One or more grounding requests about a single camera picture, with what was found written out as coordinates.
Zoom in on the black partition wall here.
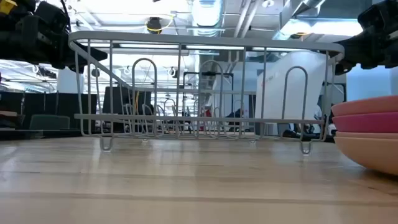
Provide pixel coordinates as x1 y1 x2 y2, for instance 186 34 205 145
0 91 98 131

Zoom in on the pale pink plate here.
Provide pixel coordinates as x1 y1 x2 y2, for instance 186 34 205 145
335 131 398 140
334 136 398 176

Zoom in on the white pillar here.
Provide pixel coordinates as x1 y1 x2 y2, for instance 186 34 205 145
57 67 85 94

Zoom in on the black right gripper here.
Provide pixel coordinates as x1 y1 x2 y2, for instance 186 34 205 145
334 0 398 75

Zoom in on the ceiling light strip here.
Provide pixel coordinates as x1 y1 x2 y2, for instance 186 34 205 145
252 47 307 52
185 45 245 51

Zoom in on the black monitor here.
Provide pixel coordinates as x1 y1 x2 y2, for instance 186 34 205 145
102 86 153 131

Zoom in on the grey wire dish rack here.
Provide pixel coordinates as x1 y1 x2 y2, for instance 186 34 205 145
67 30 345 156

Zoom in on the grey-green chair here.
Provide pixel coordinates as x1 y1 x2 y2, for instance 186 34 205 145
29 114 71 131

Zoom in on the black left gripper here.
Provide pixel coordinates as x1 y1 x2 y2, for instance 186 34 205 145
0 0 108 71

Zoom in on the black ceiling camera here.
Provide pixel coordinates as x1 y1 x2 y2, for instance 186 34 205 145
146 17 163 32

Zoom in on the silver ventilation duct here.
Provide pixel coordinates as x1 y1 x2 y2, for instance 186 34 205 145
272 0 327 40
191 0 226 38

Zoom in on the yellow cable tag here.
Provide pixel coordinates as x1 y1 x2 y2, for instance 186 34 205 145
0 0 18 15

